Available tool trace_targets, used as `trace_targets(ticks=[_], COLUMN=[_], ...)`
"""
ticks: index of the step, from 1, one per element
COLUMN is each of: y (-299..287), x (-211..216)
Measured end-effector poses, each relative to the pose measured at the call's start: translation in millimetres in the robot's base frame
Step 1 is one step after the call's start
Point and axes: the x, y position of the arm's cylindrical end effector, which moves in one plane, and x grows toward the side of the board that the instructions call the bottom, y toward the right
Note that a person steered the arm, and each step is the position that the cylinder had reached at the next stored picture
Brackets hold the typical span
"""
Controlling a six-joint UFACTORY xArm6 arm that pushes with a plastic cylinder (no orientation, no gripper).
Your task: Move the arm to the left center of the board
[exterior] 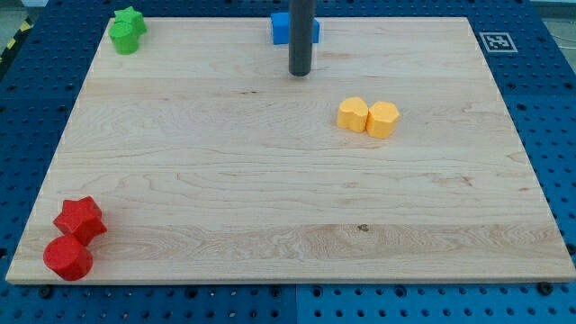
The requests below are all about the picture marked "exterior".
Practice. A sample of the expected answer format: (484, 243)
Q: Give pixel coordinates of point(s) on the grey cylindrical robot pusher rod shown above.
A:
(301, 30)

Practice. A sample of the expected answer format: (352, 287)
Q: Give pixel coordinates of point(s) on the light wooden board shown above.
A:
(213, 165)

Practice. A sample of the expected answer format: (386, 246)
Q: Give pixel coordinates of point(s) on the red cylinder block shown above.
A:
(68, 258)

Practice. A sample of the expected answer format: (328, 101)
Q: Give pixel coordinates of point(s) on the green star block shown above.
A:
(132, 17)

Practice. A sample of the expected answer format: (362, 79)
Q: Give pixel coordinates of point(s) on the blue cube block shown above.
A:
(280, 28)

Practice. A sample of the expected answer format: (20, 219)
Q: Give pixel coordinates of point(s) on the yellow hexagon block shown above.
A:
(382, 120)

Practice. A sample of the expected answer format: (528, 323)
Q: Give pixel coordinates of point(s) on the black white fiducial marker tag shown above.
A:
(498, 42)

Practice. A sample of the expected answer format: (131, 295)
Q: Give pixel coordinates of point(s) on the red star block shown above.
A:
(82, 219)

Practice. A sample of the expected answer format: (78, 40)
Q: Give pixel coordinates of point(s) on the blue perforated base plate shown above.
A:
(50, 62)

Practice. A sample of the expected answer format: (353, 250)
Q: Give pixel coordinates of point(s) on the green cylinder block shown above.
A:
(124, 38)

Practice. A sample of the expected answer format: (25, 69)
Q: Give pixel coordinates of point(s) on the yellow heart block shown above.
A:
(352, 114)

